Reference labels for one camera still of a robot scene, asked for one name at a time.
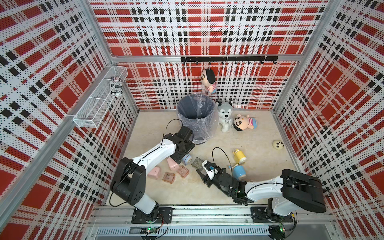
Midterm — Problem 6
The blue sharpener front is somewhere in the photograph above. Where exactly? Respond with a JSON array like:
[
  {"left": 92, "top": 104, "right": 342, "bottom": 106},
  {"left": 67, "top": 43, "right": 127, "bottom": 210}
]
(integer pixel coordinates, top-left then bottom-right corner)
[{"left": 182, "top": 154, "right": 192, "bottom": 166}]

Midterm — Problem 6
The blue sharpener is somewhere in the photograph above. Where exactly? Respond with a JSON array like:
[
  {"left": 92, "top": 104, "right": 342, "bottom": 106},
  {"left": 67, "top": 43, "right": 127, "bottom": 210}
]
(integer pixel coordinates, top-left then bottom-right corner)
[
  {"left": 229, "top": 164, "right": 247, "bottom": 181},
  {"left": 182, "top": 154, "right": 192, "bottom": 166}
]

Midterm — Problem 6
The translucent grey sharpener tray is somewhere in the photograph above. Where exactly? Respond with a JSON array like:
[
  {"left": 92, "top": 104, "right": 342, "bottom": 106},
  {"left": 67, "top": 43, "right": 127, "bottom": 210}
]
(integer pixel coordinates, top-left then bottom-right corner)
[{"left": 192, "top": 157, "right": 204, "bottom": 172}]

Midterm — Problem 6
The pink sharpener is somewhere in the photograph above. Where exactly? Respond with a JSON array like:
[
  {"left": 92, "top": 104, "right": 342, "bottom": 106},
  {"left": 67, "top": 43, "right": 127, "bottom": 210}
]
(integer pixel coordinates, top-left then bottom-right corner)
[
  {"left": 167, "top": 157, "right": 180, "bottom": 171},
  {"left": 147, "top": 167, "right": 162, "bottom": 180}
]

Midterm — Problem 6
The grey bin with plastic liner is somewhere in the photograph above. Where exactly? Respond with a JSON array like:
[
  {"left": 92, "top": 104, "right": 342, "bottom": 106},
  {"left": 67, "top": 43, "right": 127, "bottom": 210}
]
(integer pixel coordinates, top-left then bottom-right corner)
[{"left": 177, "top": 93, "right": 219, "bottom": 145}]

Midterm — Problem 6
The translucent pink sharpener tray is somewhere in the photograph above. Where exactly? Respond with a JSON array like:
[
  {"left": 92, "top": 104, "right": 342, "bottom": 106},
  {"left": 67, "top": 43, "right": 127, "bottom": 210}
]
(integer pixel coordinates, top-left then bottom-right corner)
[{"left": 163, "top": 172, "right": 176, "bottom": 184}]

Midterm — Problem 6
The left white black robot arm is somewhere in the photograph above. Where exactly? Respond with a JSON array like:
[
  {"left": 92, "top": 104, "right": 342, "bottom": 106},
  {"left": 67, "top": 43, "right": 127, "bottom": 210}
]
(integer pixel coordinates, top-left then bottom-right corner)
[{"left": 110, "top": 126, "right": 195, "bottom": 222}]

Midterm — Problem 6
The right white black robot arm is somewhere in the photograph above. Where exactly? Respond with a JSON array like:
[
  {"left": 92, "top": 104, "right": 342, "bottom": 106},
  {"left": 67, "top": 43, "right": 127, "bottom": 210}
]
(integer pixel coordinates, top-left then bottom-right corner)
[{"left": 198, "top": 163, "right": 327, "bottom": 223}]

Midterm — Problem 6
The blue sharpener middle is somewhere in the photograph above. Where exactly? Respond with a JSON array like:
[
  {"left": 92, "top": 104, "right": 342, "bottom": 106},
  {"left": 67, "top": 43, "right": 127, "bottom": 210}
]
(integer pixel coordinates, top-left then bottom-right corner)
[{"left": 229, "top": 164, "right": 247, "bottom": 181}]

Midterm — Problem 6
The yellow pencil sharpener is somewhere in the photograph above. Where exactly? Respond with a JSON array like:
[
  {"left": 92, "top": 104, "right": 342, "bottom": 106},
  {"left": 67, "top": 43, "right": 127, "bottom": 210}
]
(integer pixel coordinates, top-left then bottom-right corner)
[{"left": 233, "top": 149, "right": 247, "bottom": 165}]

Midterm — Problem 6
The husky plush toy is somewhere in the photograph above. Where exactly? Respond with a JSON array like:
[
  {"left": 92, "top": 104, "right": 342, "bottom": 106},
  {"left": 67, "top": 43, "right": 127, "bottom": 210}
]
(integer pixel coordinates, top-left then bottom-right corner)
[{"left": 216, "top": 101, "right": 233, "bottom": 133}]

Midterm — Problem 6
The right green circuit board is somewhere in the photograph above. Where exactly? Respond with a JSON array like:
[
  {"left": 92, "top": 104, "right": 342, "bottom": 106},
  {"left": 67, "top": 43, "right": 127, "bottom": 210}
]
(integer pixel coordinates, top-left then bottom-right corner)
[{"left": 269, "top": 225, "right": 286, "bottom": 240}]

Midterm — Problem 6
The green circuit board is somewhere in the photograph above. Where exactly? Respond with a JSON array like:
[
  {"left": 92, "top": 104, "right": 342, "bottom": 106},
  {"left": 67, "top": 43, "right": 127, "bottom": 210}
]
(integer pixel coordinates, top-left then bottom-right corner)
[
  {"left": 140, "top": 227, "right": 158, "bottom": 235},
  {"left": 269, "top": 225, "right": 286, "bottom": 240}
]

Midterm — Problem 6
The lying cartoon boy doll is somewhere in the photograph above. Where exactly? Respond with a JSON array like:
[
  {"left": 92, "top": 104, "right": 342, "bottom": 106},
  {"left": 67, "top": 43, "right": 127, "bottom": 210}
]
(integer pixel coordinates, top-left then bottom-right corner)
[{"left": 233, "top": 115, "right": 258, "bottom": 131}]

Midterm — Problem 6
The cream panda face ball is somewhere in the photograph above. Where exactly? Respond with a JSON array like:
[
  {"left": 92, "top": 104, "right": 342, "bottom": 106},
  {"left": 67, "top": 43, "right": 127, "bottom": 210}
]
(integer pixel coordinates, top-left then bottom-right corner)
[{"left": 272, "top": 140, "right": 285, "bottom": 150}]

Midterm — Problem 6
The hanging cartoon boy doll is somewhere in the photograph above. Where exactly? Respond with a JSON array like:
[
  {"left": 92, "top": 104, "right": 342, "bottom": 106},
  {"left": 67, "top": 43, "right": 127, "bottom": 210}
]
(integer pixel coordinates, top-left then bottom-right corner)
[{"left": 201, "top": 69, "right": 217, "bottom": 94}]

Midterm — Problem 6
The black white can in basket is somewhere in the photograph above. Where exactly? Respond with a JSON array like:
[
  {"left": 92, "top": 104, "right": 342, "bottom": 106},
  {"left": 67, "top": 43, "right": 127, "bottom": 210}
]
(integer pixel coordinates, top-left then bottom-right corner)
[{"left": 110, "top": 77, "right": 123, "bottom": 98}]

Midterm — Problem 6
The left green circuit board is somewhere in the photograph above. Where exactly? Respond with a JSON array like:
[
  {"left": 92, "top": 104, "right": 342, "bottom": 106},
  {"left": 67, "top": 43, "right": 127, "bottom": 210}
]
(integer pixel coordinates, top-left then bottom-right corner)
[{"left": 140, "top": 227, "right": 158, "bottom": 235}]

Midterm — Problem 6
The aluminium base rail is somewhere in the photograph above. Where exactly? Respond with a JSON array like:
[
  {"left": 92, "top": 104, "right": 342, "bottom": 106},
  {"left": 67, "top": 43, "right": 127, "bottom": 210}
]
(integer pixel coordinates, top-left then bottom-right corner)
[{"left": 84, "top": 205, "right": 343, "bottom": 240}]

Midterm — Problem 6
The white wire wall basket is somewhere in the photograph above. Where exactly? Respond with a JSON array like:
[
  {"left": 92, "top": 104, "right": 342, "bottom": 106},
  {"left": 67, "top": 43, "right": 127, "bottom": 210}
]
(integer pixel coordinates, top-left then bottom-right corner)
[{"left": 74, "top": 66, "right": 128, "bottom": 128}]

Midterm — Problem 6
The black wall hook rail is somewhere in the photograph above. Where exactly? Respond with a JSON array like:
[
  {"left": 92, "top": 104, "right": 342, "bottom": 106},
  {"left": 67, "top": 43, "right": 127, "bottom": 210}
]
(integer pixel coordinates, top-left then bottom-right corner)
[{"left": 181, "top": 56, "right": 279, "bottom": 63}]

